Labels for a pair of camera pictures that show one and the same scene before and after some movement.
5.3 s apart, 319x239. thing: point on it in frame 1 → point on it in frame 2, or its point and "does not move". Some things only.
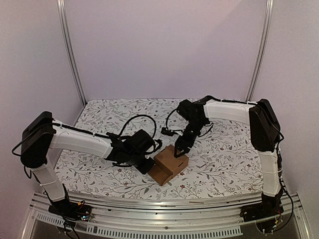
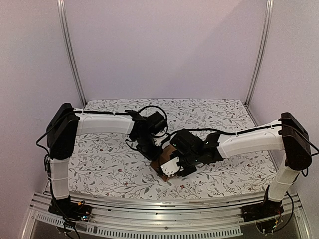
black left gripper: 144,169 → 152,156
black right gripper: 184,142 → 183,168
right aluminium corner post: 269,15 does not move
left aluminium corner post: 63,21 does not move
